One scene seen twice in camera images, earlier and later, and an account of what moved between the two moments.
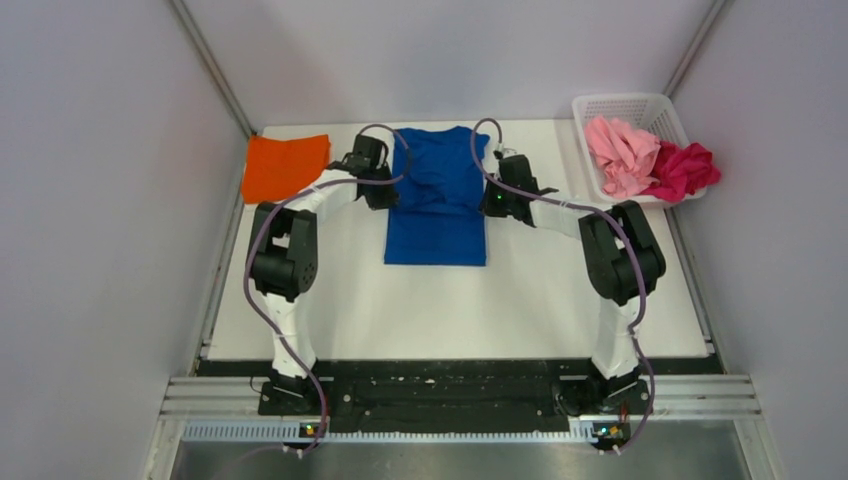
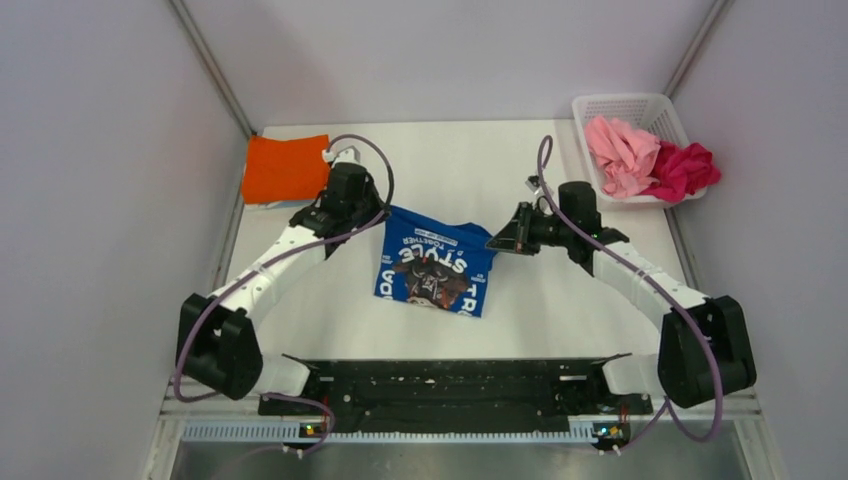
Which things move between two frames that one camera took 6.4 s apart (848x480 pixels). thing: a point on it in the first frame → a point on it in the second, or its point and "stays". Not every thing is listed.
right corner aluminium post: [694, 46] stays
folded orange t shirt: [276, 170] stays
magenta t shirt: [682, 171] stays
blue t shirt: [438, 219] → [432, 264]
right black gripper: [489, 206] → [517, 235]
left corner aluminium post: [213, 67] stays
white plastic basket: [650, 112] stays
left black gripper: [387, 198] → [379, 207]
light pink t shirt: [624, 158] stays
